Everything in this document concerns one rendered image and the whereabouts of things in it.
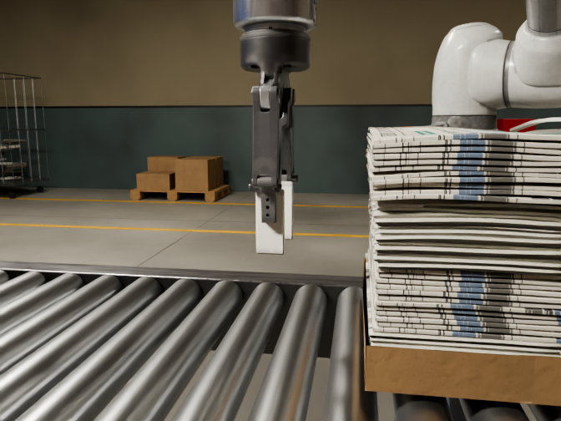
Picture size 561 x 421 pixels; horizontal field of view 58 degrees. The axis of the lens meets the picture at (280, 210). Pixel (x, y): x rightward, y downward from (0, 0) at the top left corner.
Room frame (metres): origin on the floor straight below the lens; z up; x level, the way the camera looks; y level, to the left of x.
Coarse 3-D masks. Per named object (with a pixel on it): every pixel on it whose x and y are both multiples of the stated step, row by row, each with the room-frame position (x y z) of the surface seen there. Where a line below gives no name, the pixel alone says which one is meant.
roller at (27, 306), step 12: (60, 276) 0.77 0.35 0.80; (72, 276) 0.77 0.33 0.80; (36, 288) 0.71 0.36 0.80; (48, 288) 0.72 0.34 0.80; (60, 288) 0.73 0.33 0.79; (72, 288) 0.75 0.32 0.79; (24, 300) 0.66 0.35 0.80; (36, 300) 0.68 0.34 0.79; (48, 300) 0.69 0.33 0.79; (0, 312) 0.62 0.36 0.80; (12, 312) 0.63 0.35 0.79; (24, 312) 0.64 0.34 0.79; (36, 312) 0.66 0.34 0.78; (0, 324) 0.60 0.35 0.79; (12, 324) 0.61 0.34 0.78
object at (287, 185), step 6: (282, 186) 0.59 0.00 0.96; (288, 186) 0.59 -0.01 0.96; (288, 192) 0.59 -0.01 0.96; (288, 198) 0.59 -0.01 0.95; (288, 204) 0.59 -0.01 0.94; (288, 210) 0.59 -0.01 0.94; (288, 216) 0.59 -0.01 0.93; (288, 222) 0.59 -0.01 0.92; (288, 228) 0.59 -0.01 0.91; (288, 234) 0.59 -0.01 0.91
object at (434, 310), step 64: (384, 128) 0.58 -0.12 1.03; (448, 128) 0.57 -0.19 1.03; (384, 192) 0.41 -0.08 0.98; (448, 192) 0.40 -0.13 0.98; (512, 192) 0.39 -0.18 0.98; (384, 256) 0.41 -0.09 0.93; (448, 256) 0.40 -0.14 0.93; (512, 256) 0.39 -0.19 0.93; (384, 320) 0.41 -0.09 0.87; (448, 320) 0.40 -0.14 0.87; (512, 320) 0.40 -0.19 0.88
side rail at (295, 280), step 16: (16, 272) 0.81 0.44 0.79; (48, 272) 0.80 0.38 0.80; (64, 272) 0.79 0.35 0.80; (80, 272) 0.79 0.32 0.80; (96, 272) 0.79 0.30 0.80; (112, 272) 0.79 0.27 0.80; (128, 272) 0.79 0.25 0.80; (144, 272) 0.79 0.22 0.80; (160, 272) 0.79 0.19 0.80; (176, 272) 0.79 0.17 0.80; (192, 272) 0.79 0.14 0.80; (208, 272) 0.79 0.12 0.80; (224, 272) 0.79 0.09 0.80; (240, 272) 0.79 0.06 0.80; (256, 272) 0.79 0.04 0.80; (272, 272) 0.79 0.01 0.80; (208, 288) 0.76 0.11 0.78; (240, 288) 0.75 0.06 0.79; (288, 288) 0.74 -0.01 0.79; (336, 288) 0.73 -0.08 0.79; (240, 304) 0.75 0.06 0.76; (288, 304) 0.74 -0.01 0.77; (336, 304) 0.73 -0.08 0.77; (224, 336) 0.75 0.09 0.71; (272, 336) 0.74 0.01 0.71; (272, 352) 0.74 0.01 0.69; (320, 352) 0.73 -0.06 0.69
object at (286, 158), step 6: (294, 90) 0.57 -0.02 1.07; (294, 96) 0.57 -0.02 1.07; (294, 102) 0.57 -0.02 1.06; (288, 126) 0.58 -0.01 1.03; (288, 132) 0.58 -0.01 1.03; (288, 138) 0.58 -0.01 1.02; (288, 144) 0.58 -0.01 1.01; (288, 150) 0.59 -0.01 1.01; (282, 156) 0.59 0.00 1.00; (288, 156) 0.59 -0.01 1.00; (282, 162) 0.59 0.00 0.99; (288, 162) 0.59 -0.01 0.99; (282, 168) 0.60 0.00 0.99; (288, 168) 0.59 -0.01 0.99; (288, 174) 0.60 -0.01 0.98; (288, 180) 0.60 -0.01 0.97; (294, 180) 0.60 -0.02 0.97
